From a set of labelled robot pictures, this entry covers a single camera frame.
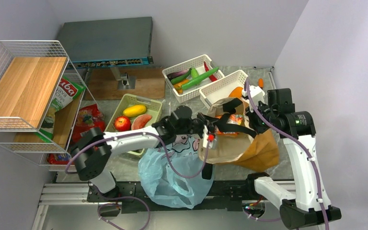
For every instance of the green cassava chips bag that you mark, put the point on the green cassava chips bag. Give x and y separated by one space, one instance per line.
65 93

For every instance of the yellow canvas tote bag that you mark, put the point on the yellow canvas tote bag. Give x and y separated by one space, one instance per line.
250 150

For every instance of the red toy apple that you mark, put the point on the red toy apple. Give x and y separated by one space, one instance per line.
122 124

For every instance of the grey metal camera stand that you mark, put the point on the grey metal camera stand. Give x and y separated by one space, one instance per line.
125 81

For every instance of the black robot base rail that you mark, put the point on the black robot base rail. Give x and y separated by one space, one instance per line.
227 195

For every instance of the orange toy ginger root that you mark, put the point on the orange toy ginger root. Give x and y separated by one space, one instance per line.
179 86

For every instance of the grey network switch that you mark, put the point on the grey network switch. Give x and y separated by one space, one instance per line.
108 43

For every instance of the light green plastic basket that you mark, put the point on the light green plastic basket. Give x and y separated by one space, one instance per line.
148 111

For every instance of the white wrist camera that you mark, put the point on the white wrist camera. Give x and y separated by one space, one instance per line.
256 93
209 139

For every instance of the orange toy carrot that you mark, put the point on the orange toy carrot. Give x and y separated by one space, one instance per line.
236 93

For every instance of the orange snack packet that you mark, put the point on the orange snack packet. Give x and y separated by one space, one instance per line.
235 119

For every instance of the yellow toy lemon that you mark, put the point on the yellow toy lemon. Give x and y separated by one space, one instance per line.
135 110

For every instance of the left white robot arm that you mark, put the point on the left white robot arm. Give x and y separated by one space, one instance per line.
92 152

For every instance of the green toy vegetable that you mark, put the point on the green toy vegetable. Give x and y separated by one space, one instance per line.
181 78

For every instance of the purple toy eggplant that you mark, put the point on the purple toy eggplant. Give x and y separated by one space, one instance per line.
176 74

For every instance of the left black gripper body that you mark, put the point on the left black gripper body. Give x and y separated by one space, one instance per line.
195 126

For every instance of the orange handled screwdriver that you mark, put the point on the orange handled screwdriver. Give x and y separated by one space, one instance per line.
261 83

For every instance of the white basket with vegetables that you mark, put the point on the white basket with vegetables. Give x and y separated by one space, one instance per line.
194 63

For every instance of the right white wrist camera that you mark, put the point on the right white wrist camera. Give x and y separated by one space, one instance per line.
256 93

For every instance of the red snack packet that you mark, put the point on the red snack packet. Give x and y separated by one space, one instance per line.
88 117

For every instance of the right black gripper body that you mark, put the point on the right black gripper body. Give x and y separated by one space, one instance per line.
258 123

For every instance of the blue printed plastic grocery bag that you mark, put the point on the blue printed plastic grocery bag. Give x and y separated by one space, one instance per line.
172 176

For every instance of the empty white plastic basket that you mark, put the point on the empty white plastic basket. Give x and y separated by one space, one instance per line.
222 88

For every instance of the green toy cucumber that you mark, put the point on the green toy cucumber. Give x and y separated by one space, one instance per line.
194 73

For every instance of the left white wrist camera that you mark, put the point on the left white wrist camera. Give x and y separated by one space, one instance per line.
209 139

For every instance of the long green toy pepper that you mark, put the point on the long green toy pepper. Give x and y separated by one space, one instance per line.
194 82

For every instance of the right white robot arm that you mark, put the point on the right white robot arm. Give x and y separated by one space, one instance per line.
309 205

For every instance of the toy watermelon slice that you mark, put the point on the toy watermelon slice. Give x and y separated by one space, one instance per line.
140 121

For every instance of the white wire shelf rack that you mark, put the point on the white wire shelf rack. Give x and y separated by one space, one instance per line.
31 72

